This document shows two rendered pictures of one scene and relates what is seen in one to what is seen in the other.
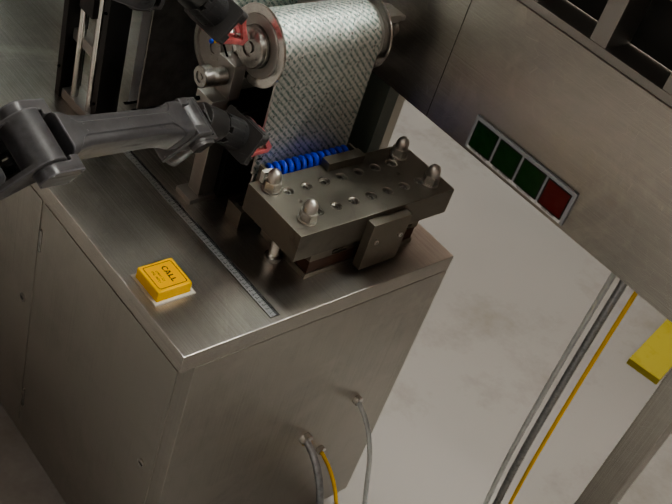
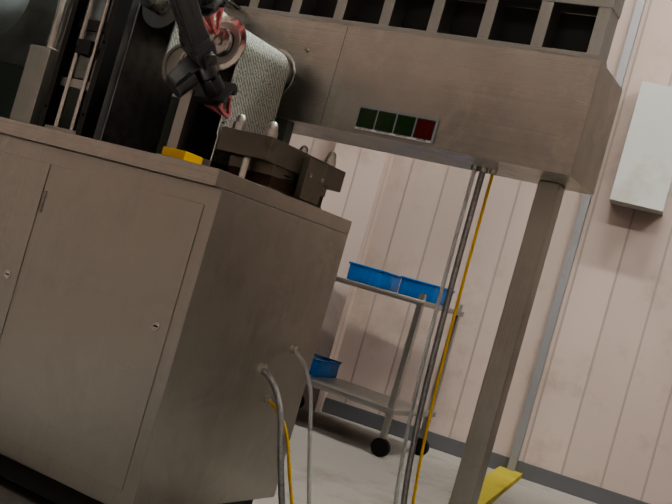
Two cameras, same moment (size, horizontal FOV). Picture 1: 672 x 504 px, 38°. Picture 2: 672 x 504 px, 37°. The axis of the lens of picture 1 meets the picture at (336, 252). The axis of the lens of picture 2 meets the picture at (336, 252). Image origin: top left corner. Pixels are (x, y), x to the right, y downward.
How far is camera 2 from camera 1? 1.74 m
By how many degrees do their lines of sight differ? 40
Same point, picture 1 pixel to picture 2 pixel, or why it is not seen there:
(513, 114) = (384, 93)
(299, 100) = (247, 85)
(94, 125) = not seen: outside the picture
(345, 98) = (269, 104)
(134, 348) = (154, 219)
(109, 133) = not seen: outside the picture
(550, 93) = (407, 70)
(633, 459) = (513, 330)
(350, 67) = (273, 78)
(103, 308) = (118, 209)
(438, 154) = not seen: hidden behind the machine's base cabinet
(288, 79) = (244, 62)
